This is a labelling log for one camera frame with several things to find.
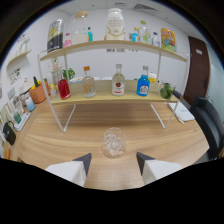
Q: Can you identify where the blue liquid bottle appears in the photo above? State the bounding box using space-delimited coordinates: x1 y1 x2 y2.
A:
136 65 151 97

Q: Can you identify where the clear bottle with orange cap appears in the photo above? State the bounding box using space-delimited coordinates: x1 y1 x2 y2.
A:
81 65 97 99

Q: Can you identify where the white milk bottle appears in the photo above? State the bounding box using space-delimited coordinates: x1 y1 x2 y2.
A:
105 7 125 41

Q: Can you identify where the light blue cup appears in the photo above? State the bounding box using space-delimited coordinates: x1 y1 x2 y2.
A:
25 96 36 113

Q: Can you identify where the clear glass with ice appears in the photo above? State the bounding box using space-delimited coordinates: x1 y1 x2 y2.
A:
101 126 127 159

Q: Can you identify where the white notebook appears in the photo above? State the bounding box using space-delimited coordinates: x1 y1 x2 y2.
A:
167 101 196 123

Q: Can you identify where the black armchair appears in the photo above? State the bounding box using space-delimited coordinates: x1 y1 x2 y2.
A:
189 96 224 161

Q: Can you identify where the white tray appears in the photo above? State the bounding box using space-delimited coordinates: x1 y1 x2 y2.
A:
13 112 32 132

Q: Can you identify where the black bag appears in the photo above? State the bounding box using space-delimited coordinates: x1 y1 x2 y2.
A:
2 120 17 146

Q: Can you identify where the glass with lime pieces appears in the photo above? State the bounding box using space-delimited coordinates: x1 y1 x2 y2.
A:
159 82 176 100

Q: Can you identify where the two-tier wooden shelf rack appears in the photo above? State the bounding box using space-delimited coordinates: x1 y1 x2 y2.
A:
36 39 190 134

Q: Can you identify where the red liquid bottle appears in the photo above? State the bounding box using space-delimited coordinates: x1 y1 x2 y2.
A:
57 73 72 101

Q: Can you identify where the clear bottle with red label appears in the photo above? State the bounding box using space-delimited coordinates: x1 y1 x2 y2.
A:
111 63 127 97

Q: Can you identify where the green toy vegetable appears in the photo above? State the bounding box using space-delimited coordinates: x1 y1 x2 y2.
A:
32 75 40 89

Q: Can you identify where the white kitchen appliance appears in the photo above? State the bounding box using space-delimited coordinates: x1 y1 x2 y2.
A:
18 78 34 95

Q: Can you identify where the green potted plant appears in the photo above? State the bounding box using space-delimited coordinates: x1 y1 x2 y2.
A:
63 67 76 81

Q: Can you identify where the dark brown door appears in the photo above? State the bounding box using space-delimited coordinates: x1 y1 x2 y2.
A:
183 35 211 106

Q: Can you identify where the yellow cartoon drink can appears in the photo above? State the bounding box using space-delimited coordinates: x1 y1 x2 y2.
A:
160 27 178 53

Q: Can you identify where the small clear bottle dark cap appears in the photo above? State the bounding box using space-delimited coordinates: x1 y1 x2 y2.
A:
151 31 160 47

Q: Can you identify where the pink bottle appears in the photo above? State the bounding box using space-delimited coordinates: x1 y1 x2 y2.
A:
63 32 73 48

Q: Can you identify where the light blue bottle yellow cap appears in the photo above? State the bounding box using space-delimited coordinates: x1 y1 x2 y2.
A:
131 27 139 43

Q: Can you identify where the silver and black drink can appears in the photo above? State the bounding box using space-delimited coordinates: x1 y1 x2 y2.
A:
46 18 65 54

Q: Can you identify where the teal bottle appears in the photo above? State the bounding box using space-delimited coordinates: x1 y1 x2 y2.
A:
87 26 94 43

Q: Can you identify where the clear bottle with green cap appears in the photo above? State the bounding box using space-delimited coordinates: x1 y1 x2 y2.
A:
138 20 150 44

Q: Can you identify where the white vase decoration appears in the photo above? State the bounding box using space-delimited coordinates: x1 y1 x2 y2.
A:
16 34 31 54

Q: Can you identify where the ceiling air vent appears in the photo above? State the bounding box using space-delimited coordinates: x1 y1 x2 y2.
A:
133 3 158 13

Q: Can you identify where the black handle tool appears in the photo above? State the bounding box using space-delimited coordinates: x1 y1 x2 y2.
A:
171 89 184 100

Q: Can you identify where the wooden wall shelf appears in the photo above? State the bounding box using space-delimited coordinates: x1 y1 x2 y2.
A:
6 49 33 69

